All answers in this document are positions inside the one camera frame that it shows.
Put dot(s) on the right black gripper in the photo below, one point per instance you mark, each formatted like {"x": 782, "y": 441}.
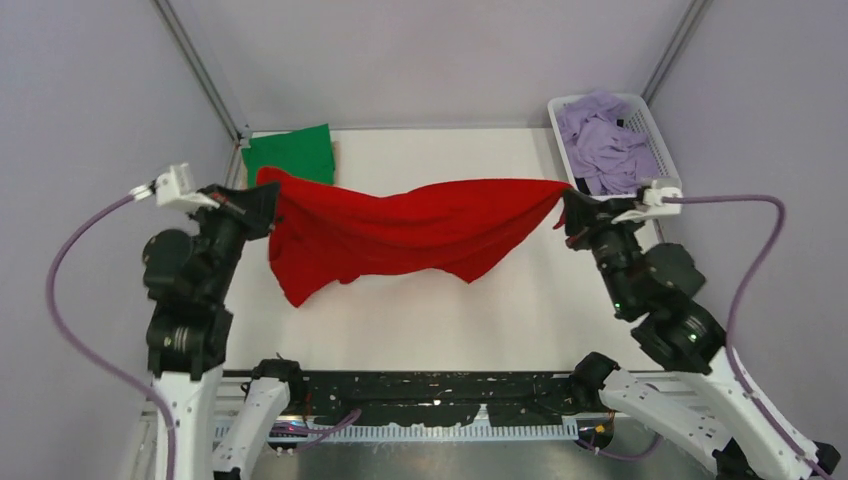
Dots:
{"x": 586, "y": 215}

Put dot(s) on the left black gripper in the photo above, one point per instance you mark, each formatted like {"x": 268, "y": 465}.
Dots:
{"x": 260, "y": 203}

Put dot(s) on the red t shirt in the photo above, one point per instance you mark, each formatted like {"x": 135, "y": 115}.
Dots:
{"x": 327, "y": 234}

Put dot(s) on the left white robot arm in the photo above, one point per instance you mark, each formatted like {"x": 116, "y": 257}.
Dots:
{"x": 188, "y": 277}

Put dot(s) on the black garment in basket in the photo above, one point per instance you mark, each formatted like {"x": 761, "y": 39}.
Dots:
{"x": 581, "y": 185}

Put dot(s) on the lilac t shirt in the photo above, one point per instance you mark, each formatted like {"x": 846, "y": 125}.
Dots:
{"x": 609, "y": 159}

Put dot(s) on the folded green t shirt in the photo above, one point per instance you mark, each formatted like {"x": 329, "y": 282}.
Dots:
{"x": 306, "y": 153}

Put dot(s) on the folded beige t shirt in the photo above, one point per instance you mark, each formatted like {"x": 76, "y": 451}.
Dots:
{"x": 336, "y": 152}

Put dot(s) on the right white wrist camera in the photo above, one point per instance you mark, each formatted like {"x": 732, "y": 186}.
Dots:
{"x": 653, "y": 200}

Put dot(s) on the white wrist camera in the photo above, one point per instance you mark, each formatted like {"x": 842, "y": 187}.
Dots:
{"x": 653, "y": 200}
{"x": 175, "y": 189}

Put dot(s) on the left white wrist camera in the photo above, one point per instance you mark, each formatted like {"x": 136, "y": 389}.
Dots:
{"x": 175, "y": 189}

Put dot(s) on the left aluminium frame post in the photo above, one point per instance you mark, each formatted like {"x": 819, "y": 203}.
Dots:
{"x": 193, "y": 40}

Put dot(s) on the aluminium frame post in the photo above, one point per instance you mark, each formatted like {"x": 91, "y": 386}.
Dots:
{"x": 193, "y": 40}
{"x": 683, "y": 33}

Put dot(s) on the right aluminium frame post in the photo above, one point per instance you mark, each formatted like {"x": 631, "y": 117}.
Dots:
{"x": 683, "y": 33}

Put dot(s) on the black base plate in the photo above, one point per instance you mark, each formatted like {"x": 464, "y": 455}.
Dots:
{"x": 439, "y": 399}

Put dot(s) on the white slotted cable duct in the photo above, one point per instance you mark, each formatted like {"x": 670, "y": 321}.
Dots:
{"x": 477, "y": 431}

